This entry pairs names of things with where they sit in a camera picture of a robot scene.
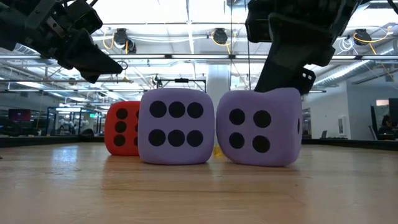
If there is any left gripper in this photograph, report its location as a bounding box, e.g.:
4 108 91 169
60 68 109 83
14 0 124 85

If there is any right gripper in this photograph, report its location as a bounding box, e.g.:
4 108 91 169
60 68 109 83
254 0 361 96

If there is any purple foam die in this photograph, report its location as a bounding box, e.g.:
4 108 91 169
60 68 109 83
137 87 216 166
216 87 303 168

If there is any red foam die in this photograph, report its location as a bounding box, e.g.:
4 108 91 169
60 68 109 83
104 101 141 156

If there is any white building column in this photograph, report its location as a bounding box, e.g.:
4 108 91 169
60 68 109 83
206 63 231 97

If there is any red lit monitor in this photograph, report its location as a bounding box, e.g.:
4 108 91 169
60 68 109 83
8 108 32 123

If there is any black monitor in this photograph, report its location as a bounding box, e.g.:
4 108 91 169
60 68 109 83
388 98 398 118

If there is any person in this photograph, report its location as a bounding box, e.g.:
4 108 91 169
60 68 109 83
377 114 398 141

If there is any black ceiling cable reel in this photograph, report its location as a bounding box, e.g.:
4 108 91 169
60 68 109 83
353 28 373 47
212 27 231 47
113 28 137 54

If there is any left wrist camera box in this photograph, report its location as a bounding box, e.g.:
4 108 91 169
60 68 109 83
64 0 104 35

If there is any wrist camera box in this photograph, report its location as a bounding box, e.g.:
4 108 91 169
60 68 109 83
64 0 104 35
244 0 272 44

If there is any black hanging cable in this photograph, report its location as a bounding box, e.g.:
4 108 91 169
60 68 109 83
247 42 252 90

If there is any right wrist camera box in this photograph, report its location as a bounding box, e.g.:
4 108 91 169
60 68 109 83
244 0 272 44

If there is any black aluminium table frame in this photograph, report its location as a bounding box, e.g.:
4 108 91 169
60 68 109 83
0 135 398 152

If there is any distant black station frame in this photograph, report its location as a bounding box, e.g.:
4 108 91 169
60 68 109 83
156 77 207 93

